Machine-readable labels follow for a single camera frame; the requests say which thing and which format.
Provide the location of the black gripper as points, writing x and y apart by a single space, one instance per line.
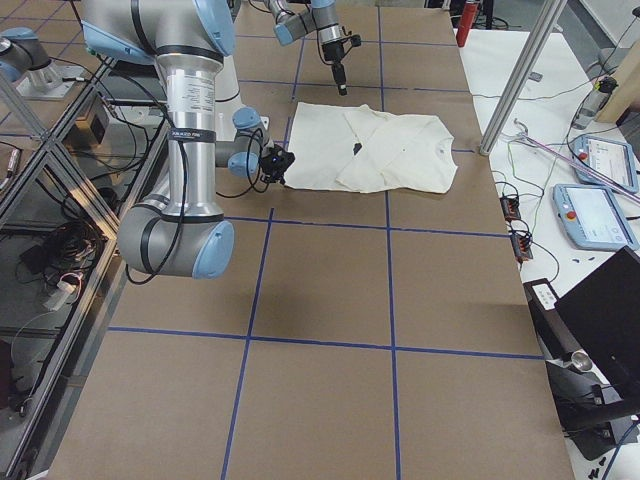
270 171
332 54

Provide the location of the white long-sleeve cat shirt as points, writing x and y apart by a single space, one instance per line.
358 149

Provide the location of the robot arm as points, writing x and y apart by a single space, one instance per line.
179 229
319 17

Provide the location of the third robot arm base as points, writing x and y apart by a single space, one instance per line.
25 60

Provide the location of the red cylinder tube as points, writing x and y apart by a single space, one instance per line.
465 22

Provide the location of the white reacher grabber tool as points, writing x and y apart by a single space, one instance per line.
573 161

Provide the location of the far orange black circuit board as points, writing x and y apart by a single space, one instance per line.
510 205

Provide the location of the orange black circuit board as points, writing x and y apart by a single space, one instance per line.
510 205
521 242

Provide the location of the near orange black circuit board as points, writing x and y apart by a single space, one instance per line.
521 242

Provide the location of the clear plastic bottle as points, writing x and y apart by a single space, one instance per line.
594 102

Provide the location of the near blue teach pendant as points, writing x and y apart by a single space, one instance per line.
592 218

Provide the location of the blue teach pendant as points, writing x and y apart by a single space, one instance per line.
613 159
592 218

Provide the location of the far blue teach pendant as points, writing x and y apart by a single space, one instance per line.
613 159

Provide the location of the black white labelled box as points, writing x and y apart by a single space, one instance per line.
553 332

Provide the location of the black monitor on stand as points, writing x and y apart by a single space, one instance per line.
602 314

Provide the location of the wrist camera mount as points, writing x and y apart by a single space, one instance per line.
350 40

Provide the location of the aluminium frame post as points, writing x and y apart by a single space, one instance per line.
530 52

